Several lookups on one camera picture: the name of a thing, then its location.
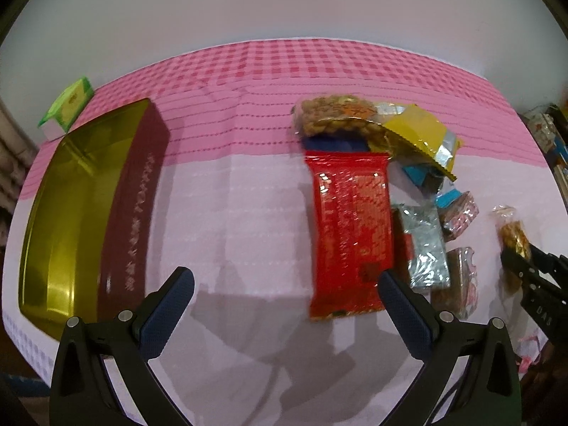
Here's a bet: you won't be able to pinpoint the fried dough twist packet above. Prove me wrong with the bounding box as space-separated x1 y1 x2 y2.
492 205 531 296

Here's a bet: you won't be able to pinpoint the red gold toffee tin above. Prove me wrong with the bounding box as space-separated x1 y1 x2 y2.
18 98 169 339

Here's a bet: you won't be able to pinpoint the clear peanut snack bag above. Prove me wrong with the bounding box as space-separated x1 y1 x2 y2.
292 94 381 137

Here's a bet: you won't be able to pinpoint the dark blue teal packet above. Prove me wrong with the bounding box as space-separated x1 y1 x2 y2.
301 135 369 153

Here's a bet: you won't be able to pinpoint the yellow foil snack bag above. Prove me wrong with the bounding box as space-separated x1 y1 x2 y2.
367 102 462 182

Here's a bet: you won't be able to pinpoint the silver grey snack packet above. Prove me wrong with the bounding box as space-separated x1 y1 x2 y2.
395 203 450 291

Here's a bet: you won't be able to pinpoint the beige patterned curtain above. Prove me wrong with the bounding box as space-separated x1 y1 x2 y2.
0 103 38 245

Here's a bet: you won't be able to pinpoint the red snack packet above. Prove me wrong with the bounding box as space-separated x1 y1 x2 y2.
304 151 394 320

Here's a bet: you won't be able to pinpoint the stacked books on shelf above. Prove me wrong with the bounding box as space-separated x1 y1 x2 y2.
520 103 567 204

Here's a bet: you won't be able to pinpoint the pink checkered tablecloth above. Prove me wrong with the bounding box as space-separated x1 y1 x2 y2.
2 37 568 426

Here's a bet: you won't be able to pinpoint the blue plum candy packet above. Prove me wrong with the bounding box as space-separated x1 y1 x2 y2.
403 164 462 209

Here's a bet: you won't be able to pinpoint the green tissue pack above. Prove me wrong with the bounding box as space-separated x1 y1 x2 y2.
38 77 94 141

